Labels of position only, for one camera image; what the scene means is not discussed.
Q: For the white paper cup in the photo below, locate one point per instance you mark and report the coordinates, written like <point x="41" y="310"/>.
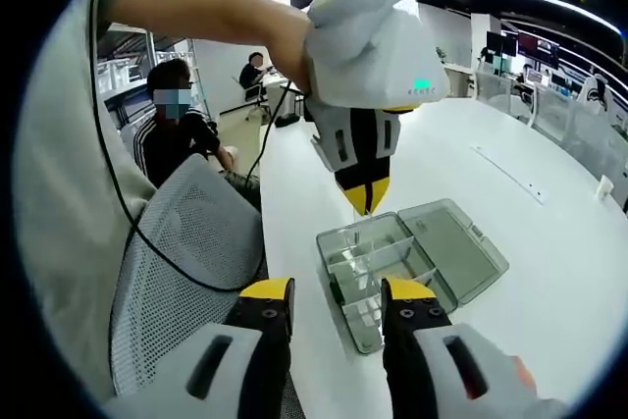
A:
<point x="604" y="188"/>

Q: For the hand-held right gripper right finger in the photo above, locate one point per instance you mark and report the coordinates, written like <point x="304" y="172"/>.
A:
<point x="407" y="335"/>

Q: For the black pouch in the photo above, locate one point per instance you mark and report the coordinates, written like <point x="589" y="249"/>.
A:
<point x="287" y="120"/>

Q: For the white humanoid robot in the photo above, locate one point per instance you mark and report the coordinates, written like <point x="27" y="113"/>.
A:
<point x="596" y="92"/>

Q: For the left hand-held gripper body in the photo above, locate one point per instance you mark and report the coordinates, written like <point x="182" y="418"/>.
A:
<point x="382" y="61"/>

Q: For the white mesh office chair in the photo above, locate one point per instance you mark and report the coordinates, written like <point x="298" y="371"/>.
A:
<point x="554" y="110"/>
<point x="495" y="88"/>

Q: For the white flat table plate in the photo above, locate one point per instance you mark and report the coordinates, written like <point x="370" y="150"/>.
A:
<point x="510" y="173"/>

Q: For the person's grey shirt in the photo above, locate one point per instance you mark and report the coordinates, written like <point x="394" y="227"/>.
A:
<point x="59" y="218"/>

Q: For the dark wall display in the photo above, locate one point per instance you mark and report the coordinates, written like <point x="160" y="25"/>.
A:
<point x="539" y="43"/>

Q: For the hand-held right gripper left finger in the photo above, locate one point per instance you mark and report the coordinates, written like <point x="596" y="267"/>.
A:
<point x="265" y="335"/>

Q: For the metal storage shelf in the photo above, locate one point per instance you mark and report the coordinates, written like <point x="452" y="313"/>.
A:
<point x="122" y="73"/>

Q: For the green potted plant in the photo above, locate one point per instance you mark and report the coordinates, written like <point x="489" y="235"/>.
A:
<point x="441" y="54"/>

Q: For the grey transparent guide fixture box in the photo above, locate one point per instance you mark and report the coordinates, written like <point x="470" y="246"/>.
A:
<point x="456" y="247"/>

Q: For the person's right hand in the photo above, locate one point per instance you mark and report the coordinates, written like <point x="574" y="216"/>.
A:
<point x="525" y="375"/>

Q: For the grey mesh office chair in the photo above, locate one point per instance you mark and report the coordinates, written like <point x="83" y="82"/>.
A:
<point x="196" y="242"/>

